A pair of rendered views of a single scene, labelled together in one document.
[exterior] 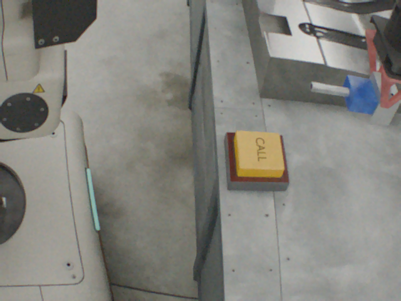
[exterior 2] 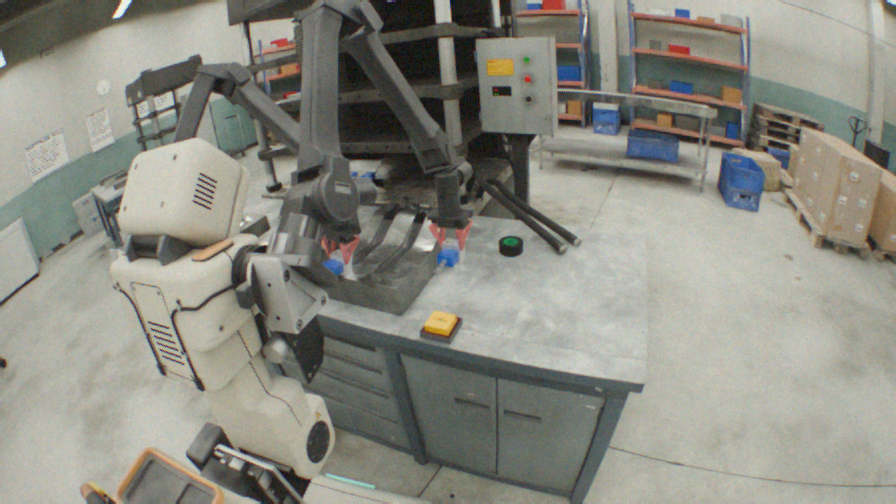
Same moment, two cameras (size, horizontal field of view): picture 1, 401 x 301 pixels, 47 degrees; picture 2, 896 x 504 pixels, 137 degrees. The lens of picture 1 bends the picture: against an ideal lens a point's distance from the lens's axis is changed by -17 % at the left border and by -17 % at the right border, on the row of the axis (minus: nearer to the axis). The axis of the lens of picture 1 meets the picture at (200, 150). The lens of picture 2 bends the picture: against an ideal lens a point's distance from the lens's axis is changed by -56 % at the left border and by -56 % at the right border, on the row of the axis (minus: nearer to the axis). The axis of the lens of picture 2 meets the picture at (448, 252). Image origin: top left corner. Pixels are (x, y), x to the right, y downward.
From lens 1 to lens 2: 0.51 m
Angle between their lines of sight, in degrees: 45
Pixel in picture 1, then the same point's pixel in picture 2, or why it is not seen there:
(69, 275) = not seen: outside the picture
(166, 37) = not seen: hidden behind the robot
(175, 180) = (347, 446)
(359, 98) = (453, 256)
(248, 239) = (482, 344)
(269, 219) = (475, 334)
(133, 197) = (345, 473)
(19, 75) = (304, 416)
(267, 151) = (443, 317)
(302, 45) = (395, 273)
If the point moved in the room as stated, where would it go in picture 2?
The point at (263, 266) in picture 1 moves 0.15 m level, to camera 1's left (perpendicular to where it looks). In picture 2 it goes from (501, 343) to (468, 385)
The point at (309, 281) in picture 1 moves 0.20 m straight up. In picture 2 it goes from (519, 328) to (520, 258)
